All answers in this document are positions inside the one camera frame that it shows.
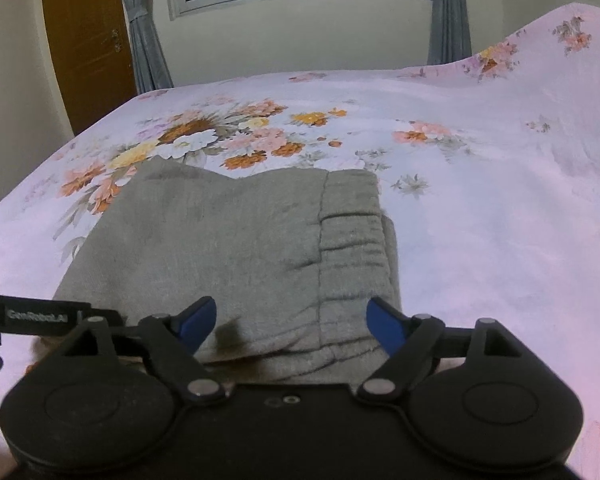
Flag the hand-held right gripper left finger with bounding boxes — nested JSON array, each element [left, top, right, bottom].
[[67, 296, 228, 407]]

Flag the pink floral bed sheet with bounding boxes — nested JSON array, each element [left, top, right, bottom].
[[0, 2, 600, 480]]

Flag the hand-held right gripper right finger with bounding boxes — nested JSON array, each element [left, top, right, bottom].
[[355, 296, 526, 407]]

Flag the grey pants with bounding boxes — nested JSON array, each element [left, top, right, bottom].
[[52, 156, 403, 386]]

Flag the brown wooden door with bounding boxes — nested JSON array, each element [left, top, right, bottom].
[[39, 0, 138, 136]]

